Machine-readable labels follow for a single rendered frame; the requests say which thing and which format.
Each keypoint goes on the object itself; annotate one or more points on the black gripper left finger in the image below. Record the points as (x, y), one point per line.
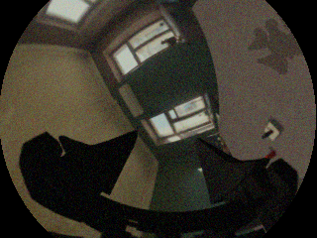
(104, 160)

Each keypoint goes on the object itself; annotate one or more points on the beige square block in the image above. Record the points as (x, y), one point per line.
(275, 128)

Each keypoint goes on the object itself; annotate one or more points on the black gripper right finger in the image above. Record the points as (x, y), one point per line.
(223, 172)

